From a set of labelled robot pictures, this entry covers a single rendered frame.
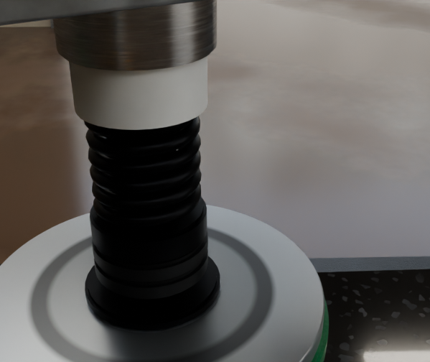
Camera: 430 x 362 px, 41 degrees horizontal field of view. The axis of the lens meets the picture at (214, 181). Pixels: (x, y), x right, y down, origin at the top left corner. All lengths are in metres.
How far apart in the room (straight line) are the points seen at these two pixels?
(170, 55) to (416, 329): 0.27
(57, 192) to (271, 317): 2.15
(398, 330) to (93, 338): 0.22
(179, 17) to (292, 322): 0.18
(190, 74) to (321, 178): 2.25
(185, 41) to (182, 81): 0.02
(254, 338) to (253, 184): 2.12
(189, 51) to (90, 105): 0.06
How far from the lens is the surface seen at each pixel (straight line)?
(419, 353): 0.43
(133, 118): 0.28
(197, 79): 0.29
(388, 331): 0.44
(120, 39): 0.26
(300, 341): 0.34
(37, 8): 0.23
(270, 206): 2.29
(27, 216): 2.33
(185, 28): 0.27
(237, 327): 0.34
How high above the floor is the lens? 1.16
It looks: 28 degrees down
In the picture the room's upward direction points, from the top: straight up
